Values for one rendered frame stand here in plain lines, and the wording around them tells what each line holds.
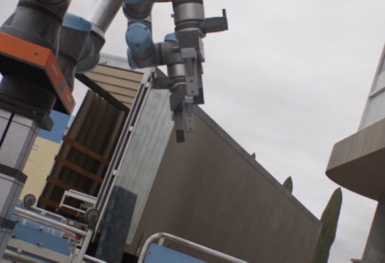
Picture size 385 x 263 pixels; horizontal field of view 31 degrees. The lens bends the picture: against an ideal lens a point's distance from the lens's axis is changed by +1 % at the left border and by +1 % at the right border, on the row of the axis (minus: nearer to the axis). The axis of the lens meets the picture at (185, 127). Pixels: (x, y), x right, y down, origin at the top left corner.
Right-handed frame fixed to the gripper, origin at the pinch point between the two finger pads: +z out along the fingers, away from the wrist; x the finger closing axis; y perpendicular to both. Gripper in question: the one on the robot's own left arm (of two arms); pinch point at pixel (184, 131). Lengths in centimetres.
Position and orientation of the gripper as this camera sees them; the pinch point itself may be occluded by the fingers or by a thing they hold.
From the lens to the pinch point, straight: 209.8
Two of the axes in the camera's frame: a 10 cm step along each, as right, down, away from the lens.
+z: 0.9, 9.7, -2.4
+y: 9.7, -0.3, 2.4
